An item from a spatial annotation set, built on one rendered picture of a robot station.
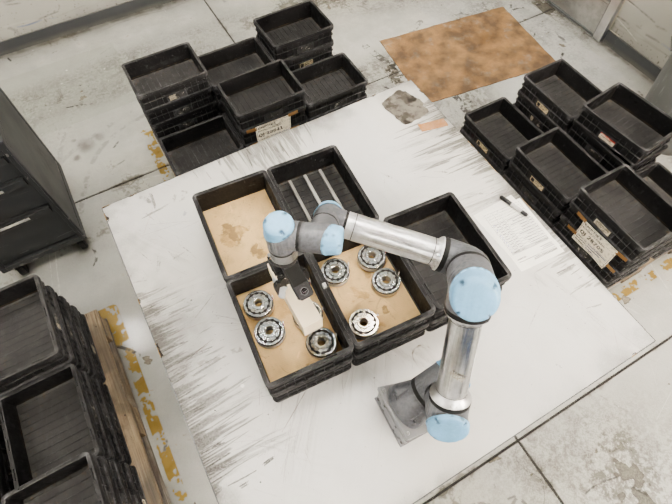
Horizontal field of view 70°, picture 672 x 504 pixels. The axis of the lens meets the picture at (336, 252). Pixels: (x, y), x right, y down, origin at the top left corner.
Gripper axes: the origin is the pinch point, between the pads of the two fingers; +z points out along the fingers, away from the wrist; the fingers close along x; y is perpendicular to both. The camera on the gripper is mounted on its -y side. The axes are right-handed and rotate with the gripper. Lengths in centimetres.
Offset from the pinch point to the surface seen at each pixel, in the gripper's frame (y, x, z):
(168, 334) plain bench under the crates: 26, 43, 39
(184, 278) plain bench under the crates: 45, 29, 38
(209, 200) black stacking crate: 61, 8, 20
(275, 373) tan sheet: -10.9, 15.0, 25.9
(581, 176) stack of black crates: 17, -173, 71
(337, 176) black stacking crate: 50, -43, 26
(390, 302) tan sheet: -8.4, -31.4, 26.0
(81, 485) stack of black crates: -2, 92, 60
